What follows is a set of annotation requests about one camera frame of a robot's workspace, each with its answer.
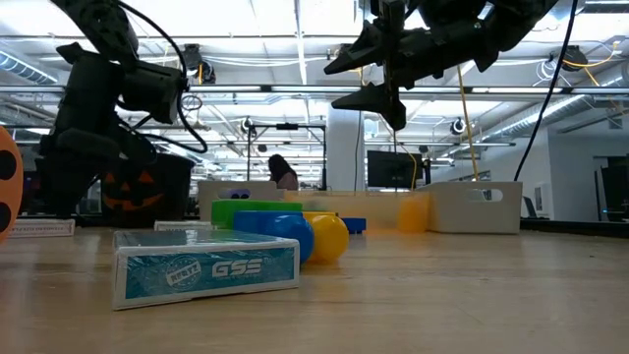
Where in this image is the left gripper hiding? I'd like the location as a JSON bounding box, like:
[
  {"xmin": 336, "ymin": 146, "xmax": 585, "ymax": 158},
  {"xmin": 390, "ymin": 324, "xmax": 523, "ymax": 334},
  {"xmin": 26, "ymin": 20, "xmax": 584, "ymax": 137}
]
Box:
[{"xmin": 37, "ymin": 68, "xmax": 158, "ymax": 221}]

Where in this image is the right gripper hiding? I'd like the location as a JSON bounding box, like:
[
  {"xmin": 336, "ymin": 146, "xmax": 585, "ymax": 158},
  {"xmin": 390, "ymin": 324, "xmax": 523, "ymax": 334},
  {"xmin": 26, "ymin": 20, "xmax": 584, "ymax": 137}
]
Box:
[{"xmin": 322, "ymin": 0, "xmax": 493, "ymax": 132}]

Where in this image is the orange-yellow single-stud block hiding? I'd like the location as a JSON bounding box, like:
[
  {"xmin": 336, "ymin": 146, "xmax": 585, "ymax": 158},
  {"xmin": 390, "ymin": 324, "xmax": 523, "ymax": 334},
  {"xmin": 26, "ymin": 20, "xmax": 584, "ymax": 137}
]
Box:
[{"xmin": 396, "ymin": 193, "xmax": 431, "ymax": 234}]

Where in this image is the orange foam die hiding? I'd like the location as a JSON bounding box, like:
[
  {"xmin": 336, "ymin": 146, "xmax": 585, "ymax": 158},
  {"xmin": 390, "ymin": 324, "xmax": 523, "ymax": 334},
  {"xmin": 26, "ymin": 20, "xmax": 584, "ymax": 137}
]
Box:
[{"xmin": 0, "ymin": 126, "xmax": 25, "ymax": 246}]

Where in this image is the black computer monitor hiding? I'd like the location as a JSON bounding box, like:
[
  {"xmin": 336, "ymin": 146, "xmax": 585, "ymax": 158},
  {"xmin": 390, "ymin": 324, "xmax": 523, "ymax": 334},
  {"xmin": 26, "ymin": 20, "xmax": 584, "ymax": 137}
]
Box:
[
  {"xmin": 366, "ymin": 149, "xmax": 426, "ymax": 190},
  {"xmin": 593, "ymin": 155, "xmax": 629, "ymax": 223}
]

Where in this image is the black pumpkin-face bucket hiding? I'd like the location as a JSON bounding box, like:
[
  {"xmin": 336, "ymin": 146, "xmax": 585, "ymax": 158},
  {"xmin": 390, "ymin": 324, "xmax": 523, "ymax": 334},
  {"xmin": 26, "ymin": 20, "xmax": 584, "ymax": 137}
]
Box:
[{"xmin": 100, "ymin": 152, "xmax": 197, "ymax": 228}]

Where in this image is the person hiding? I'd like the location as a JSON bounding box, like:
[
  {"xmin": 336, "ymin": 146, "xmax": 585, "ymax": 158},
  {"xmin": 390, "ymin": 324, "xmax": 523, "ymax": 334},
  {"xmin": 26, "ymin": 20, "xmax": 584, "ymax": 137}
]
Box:
[{"xmin": 266, "ymin": 152, "xmax": 300, "ymax": 192}]

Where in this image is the clear yellow bin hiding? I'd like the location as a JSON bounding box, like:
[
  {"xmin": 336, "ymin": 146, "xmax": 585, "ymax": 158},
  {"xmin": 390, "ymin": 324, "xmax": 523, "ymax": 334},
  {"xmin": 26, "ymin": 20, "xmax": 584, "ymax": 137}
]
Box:
[{"xmin": 283, "ymin": 190, "xmax": 432, "ymax": 233}]

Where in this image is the grey plastic bin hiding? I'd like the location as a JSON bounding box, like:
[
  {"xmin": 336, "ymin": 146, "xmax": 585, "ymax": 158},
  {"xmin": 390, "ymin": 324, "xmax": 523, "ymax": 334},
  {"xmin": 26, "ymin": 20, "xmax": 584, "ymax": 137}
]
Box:
[
  {"xmin": 416, "ymin": 180, "xmax": 524, "ymax": 235},
  {"xmin": 198, "ymin": 180, "xmax": 287, "ymax": 223}
]

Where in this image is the teal card deck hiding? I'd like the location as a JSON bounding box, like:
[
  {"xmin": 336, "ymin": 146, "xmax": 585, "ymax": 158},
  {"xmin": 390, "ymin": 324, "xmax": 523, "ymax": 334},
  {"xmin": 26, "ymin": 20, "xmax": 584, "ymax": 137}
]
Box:
[{"xmin": 111, "ymin": 229, "xmax": 302, "ymax": 313}]

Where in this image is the yellow toy block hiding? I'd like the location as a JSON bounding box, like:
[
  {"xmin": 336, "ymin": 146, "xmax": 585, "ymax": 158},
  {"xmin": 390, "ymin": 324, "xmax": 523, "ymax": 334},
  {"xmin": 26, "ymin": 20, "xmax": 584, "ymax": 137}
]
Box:
[{"xmin": 300, "ymin": 210, "xmax": 351, "ymax": 266}]

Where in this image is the bright green hollow block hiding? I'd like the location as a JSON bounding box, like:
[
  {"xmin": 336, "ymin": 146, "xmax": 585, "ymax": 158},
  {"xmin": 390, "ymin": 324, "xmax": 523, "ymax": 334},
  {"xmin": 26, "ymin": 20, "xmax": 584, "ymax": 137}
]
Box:
[{"xmin": 210, "ymin": 198, "xmax": 305, "ymax": 231}]

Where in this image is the small blue toy block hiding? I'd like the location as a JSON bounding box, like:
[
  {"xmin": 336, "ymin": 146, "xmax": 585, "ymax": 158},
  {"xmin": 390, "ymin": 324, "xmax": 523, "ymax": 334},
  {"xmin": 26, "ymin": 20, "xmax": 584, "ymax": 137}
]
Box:
[{"xmin": 232, "ymin": 209, "xmax": 315, "ymax": 266}]

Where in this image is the black stand frame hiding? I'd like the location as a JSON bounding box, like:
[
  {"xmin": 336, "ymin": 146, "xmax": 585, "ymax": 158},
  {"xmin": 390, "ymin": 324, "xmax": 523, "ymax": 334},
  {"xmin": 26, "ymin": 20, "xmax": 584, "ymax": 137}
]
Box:
[{"xmin": 247, "ymin": 122, "xmax": 329, "ymax": 192}]

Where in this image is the yellow cable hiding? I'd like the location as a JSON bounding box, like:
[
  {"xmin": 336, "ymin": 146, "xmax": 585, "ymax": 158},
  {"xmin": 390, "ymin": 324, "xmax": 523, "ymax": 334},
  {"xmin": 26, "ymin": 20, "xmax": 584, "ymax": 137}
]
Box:
[{"xmin": 455, "ymin": 65, "xmax": 482, "ymax": 183}]

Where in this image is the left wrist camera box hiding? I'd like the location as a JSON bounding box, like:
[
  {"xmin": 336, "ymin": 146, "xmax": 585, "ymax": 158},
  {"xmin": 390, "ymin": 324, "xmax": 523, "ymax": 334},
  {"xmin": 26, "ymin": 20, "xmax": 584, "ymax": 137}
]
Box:
[{"xmin": 121, "ymin": 61, "xmax": 187, "ymax": 125}]

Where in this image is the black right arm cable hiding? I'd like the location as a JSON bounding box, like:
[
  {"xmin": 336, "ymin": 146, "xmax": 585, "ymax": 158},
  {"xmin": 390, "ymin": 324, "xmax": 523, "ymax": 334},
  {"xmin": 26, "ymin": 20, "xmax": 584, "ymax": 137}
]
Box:
[{"xmin": 512, "ymin": 0, "xmax": 580, "ymax": 183}]

